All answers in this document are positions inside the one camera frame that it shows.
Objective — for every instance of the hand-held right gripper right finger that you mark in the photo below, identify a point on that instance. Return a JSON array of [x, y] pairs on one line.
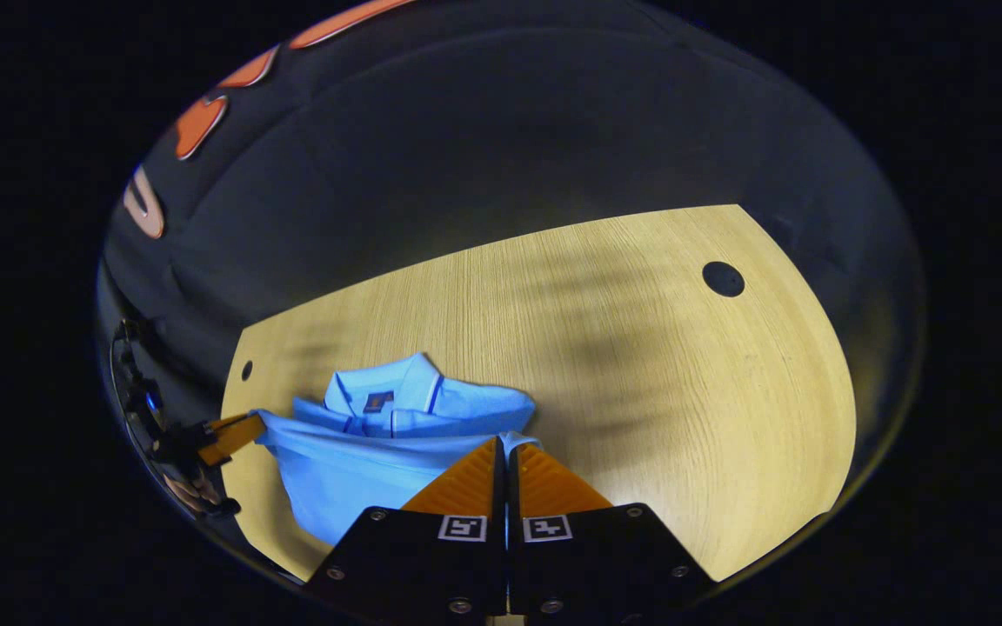
[[536, 565]]

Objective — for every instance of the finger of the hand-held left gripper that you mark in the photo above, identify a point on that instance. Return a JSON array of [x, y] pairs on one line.
[[236, 435]]

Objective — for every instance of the light blue T-shirt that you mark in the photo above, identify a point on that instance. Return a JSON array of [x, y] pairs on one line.
[[353, 487]]

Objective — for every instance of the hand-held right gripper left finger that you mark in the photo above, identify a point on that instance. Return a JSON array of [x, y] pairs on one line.
[[488, 565]]

